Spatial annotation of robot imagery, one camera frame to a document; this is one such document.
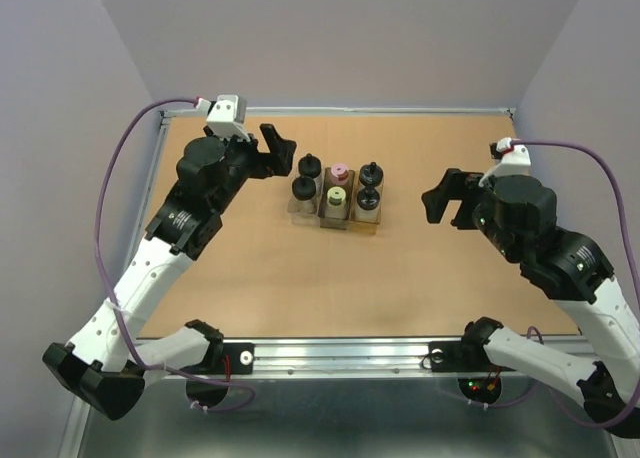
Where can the aluminium front rail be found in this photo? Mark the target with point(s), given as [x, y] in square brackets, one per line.
[274, 358]

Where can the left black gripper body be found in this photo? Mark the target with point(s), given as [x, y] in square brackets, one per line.
[245, 159]

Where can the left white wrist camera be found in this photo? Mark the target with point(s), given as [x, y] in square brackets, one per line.
[225, 116]

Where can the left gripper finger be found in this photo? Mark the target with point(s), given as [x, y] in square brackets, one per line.
[277, 164]
[277, 145]

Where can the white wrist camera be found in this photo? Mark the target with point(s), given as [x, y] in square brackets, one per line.
[510, 157]
[225, 116]

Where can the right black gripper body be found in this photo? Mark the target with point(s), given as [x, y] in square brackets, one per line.
[484, 217]

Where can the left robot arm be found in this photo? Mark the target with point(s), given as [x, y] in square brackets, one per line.
[176, 236]

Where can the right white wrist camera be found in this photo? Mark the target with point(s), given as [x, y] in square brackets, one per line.
[510, 157]

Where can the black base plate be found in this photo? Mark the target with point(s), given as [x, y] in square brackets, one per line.
[454, 356]
[227, 358]

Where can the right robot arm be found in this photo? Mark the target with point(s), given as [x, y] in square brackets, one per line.
[517, 214]

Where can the pink cap bottle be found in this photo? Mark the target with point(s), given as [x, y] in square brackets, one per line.
[338, 175]

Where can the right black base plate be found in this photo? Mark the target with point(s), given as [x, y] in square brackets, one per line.
[454, 356]

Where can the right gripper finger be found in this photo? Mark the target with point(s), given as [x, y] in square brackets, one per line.
[464, 217]
[452, 187]

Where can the yellow cap bottle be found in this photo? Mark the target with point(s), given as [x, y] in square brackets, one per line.
[336, 204]

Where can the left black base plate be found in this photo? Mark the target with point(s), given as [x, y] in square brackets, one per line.
[227, 358]

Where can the clear plastic bin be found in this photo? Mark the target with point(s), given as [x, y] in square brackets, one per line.
[303, 218]

